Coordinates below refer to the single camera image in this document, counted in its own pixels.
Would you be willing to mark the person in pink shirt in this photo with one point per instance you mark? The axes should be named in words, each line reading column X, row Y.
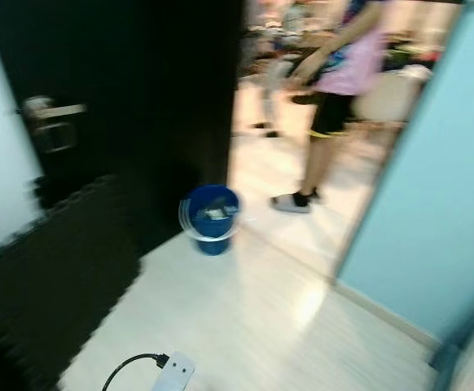
column 359, row 57

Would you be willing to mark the black door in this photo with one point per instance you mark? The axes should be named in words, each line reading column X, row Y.
column 139, row 81

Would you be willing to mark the black foam floor mat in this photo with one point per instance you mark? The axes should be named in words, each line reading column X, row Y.
column 50, row 285

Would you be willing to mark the blue plastic bucket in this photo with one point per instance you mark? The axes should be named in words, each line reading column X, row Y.
column 212, row 235

